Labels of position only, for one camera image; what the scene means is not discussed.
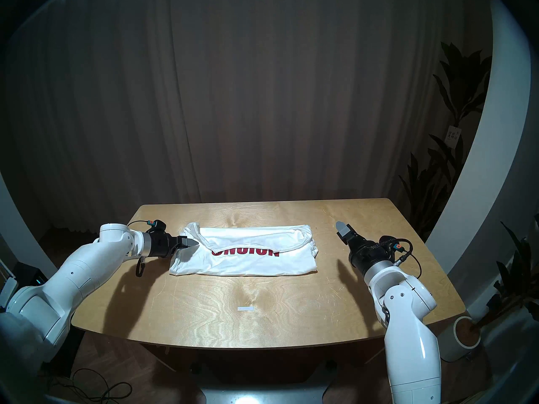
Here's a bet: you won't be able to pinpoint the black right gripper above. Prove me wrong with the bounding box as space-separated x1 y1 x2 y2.
335 221 390 271

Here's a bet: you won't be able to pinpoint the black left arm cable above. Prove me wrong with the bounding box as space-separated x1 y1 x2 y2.
126 219 153 278

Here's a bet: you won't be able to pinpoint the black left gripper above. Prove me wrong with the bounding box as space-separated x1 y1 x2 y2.
150 232 200 259

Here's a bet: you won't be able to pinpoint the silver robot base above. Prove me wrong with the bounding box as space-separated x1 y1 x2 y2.
198 386 334 404

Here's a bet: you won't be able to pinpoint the beige pleated curtain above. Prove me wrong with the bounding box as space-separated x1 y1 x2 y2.
0 0 493 240

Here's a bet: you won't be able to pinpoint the tall dark leafy plant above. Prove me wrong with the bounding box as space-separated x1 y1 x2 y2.
398 41 493 240

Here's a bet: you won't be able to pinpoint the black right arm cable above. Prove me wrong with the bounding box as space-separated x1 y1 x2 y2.
394 238 422 280

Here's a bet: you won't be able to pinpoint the white t-shirt with red print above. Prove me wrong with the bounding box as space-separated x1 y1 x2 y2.
169 222 319 277

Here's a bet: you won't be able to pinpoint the small white box device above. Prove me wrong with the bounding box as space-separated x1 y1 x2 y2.
0 277 18 309

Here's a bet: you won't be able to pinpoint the white round plant pot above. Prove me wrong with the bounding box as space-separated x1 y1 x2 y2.
438 315 481 363

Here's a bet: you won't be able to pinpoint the black floor cables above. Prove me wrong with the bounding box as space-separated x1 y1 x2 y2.
42 367 133 404

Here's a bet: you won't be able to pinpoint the dark plant in white pot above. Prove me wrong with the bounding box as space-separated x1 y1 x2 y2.
472 216 539 331

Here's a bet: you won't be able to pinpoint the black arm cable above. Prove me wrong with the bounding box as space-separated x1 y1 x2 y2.
126 219 153 278
394 238 422 280

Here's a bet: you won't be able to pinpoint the black computer tower with lights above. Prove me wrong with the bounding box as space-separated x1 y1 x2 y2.
13 262 85 377

